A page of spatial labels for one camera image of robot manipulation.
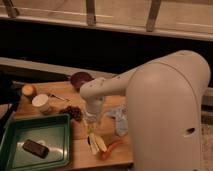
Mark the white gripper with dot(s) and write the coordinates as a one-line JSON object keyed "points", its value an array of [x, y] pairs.
{"points": [[93, 110]]}

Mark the peeled yellow banana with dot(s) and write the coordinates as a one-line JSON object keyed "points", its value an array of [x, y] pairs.
{"points": [[97, 143]]}

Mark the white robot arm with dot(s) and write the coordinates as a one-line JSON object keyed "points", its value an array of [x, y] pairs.
{"points": [[163, 105]]}

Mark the dark grape bunch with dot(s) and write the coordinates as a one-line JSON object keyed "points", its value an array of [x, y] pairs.
{"points": [[74, 112]]}

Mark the blue crumpled cloth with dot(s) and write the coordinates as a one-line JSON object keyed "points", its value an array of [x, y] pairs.
{"points": [[121, 124]]}

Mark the purple bowl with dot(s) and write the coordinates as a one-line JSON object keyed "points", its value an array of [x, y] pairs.
{"points": [[79, 78]]}

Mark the small metal utensil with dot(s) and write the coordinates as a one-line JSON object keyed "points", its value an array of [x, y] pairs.
{"points": [[58, 97]]}

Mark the green plastic tray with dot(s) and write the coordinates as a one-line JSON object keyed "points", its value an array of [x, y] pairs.
{"points": [[50, 131]]}

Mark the white cylindrical container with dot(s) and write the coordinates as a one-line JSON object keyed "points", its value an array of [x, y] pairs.
{"points": [[41, 102]]}

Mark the orange fruit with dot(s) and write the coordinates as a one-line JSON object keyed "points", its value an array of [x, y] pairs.
{"points": [[29, 90]]}

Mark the dark brown sponge block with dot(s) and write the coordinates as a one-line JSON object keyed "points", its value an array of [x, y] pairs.
{"points": [[35, 148]]}

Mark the wooden railing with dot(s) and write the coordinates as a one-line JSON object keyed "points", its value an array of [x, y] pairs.
{"points": [[192, 19]]}

